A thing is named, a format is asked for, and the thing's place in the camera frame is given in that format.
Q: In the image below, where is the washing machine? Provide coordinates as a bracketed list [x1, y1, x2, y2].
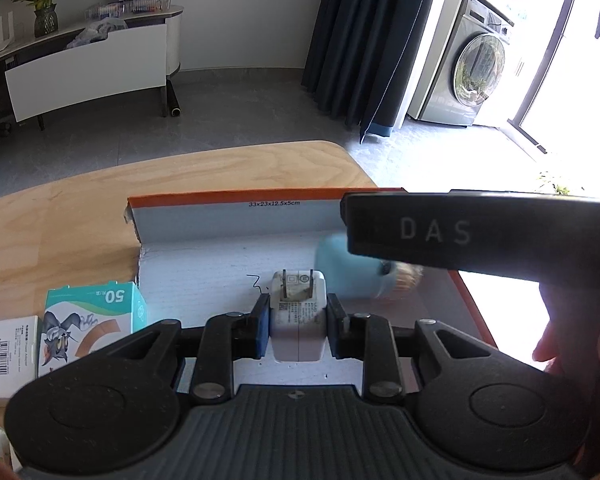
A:
[407, 0, 514, 127]

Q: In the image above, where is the light blue toothpick holder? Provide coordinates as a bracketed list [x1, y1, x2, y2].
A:
[314, 233, 424, 300]

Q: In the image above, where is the dark blue curtain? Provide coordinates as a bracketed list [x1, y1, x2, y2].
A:
[301, 0, 432, 140]

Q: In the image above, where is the orange white cardboard tray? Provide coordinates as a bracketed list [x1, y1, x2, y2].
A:
[123, 186, 499, 396]

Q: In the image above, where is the white folding-prong charger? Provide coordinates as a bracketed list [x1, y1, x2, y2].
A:
[270, 269, 327, 362]

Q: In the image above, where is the right hand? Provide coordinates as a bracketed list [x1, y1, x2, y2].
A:
[533, 284, 600, 479]

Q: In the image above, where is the white cardboard box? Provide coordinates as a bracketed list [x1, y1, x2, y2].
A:
[0, 315, 40, 406]

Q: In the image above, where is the white TV console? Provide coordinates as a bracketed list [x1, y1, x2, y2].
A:
[0, 4, 184, 127]

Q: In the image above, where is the teal bandage box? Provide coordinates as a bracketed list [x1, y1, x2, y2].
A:
[38, 281, 147, 376]

